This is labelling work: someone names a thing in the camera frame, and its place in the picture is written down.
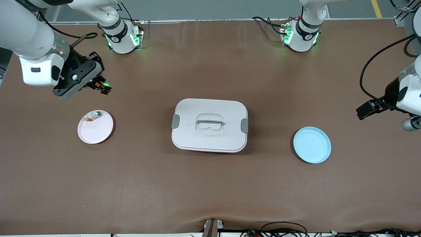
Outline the pale pink round plate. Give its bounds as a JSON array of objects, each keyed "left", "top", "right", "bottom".
[{"left": 77, "top": 110, "right": 114, "bottom": 145}]

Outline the white lidded storage box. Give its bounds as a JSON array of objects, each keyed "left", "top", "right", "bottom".
[{"left": 171, "top": 98, "right": 249, "bottom": 153}]

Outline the black arm base cable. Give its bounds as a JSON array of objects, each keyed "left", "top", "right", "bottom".
[
  {"left": 110, "top": 3, "right": 145, "bottom": 24},
  {"left": 252, "top": 16, "right": 298, "bottom": 35}
]

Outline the black looped floor cable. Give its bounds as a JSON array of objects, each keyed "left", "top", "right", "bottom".
[{"left": 240, "top": 222, "right": 310, "bottom": 237}]

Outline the aluminium frame profile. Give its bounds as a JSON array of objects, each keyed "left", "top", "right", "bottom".
[{"left": 394, "top": 0, "right": 421, "bottom": 27}]

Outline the white switch with green button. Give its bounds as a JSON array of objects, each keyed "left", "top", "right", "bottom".
[{"left": 84, "top": 111, "right": 103, "bottom": 123}]

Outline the black right arm base cable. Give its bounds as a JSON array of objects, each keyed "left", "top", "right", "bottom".
[{"left": 110, "top": 3, "right": 145, "bottom": 24}]

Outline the black floor cable bundle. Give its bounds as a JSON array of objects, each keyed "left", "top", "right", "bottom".
[{"left": 332, "top": 228, "right": 421, "bottom": 237}]

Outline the black left arm base cable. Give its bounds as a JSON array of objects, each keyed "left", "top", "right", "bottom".
[{"left": 252, "top": 16, "right": 298, "bottom": 35}]

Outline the light blue round plate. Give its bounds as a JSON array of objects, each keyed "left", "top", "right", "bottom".
[{"left": 293, "top": 126, "right": 332, "bottom": 164}]

